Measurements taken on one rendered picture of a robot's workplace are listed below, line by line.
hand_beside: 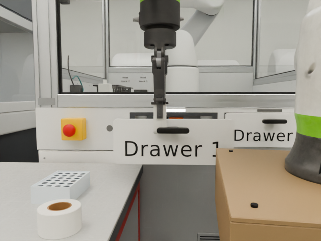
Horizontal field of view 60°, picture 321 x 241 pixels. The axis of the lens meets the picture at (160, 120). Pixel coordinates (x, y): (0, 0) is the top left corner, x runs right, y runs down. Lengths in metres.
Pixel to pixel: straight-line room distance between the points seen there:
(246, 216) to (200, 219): 0.72
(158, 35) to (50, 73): 0.49
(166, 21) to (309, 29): 0.30
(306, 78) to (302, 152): 0.11
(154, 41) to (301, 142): 0.36
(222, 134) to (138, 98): 0.36
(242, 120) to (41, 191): 0.62
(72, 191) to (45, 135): 0.44
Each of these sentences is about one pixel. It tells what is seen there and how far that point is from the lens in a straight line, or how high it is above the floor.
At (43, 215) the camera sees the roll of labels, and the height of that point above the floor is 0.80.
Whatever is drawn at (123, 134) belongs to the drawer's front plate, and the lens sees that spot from 0.68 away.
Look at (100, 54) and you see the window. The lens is 0.99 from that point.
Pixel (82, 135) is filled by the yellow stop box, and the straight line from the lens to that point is 0.94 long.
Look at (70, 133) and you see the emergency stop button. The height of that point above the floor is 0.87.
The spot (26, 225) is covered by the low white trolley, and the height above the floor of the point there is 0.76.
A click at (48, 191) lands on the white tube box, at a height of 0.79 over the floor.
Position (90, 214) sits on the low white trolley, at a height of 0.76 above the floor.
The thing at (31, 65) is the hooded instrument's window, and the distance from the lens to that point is 1.80.
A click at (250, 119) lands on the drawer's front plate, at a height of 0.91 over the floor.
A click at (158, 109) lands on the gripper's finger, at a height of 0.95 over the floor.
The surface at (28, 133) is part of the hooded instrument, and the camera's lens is 1.74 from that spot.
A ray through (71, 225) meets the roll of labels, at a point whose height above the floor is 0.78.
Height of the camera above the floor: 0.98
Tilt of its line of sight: 5 degrees down
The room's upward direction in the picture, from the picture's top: straight up
